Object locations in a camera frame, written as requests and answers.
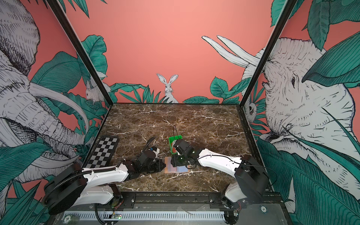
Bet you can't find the green plastic tray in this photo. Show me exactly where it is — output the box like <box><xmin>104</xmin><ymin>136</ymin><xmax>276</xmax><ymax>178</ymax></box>
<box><xmin>168</xmin><ymin>135</ymin><xmax>182</xmax><ymax>155</ymax></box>

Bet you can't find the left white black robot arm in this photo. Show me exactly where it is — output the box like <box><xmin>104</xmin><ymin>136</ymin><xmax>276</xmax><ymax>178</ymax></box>
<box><xmin>42</xmin><ymin>148</ymin><xmax>166</xmax><ymax>215</ymax></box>

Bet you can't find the right black frame post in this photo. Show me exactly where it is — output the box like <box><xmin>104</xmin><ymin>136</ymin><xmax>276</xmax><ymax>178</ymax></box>
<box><xmin>240</xmin><ymin>0</ymin><xmax>297</xmax><ymax>108</ymax></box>

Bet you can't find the black front mounting rail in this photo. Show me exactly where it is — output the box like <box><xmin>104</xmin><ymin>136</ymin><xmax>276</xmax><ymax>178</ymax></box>
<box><xmin>54</xmin><ymin>191</ymin><xmax>285</xmax><ymax>210</ymax></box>

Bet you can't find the left black frame post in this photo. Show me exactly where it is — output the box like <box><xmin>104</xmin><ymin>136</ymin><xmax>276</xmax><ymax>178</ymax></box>
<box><xmin>47</xmin><ymin>0</ymin><xmax>113</xmax><ymax>107</ymax></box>

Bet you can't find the white red credit card stack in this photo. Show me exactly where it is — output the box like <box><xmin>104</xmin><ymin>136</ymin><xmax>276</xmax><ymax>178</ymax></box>
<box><xmin>171</xmin><ymin>141</ymin><xmax>177</xmax><ymax>154</ymax></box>

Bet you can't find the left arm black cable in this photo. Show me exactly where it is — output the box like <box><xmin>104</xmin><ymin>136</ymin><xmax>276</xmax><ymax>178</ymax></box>
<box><xmin>142</xmin><ymin>136</ymin><xmax>157</xmax><ymax>151</ymax></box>

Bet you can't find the black white checkerboard plate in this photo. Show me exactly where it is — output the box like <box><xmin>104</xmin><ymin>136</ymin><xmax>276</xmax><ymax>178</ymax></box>
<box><xmin>84</xmin><ymin>136</ymin><xmax>120</xmax><ymax>168</ymax></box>

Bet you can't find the white slotted cable duct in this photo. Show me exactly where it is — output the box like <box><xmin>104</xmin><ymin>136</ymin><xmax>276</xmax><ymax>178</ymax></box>
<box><xmin>61</xmin><ymin>210</ymin><xmax>226</xmax><ymax>222</ymax></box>

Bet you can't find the black frame post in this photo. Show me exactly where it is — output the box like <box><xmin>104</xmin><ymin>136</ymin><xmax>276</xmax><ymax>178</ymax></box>
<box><xmin>47</xmin><ymin>0</ymin><xmax>113</xmax><ymax>107</ymax></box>
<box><xmin>240</xmin><ymin>0</ymin><xmax>297</xmax><ymax>108</ymax></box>

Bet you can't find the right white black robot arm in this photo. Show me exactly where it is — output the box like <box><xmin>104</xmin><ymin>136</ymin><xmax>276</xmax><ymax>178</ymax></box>
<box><xmin>171</xmin><ymin>139</ymin><xmax>269</xmax><ymax>208</ymax></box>

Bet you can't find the pink leather card holder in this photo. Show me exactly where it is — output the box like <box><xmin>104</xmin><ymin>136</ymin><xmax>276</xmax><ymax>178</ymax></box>
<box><xmin>164</xmin><ymin>157</ymin><xmax>190</xmax><ymax>174</ymax></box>

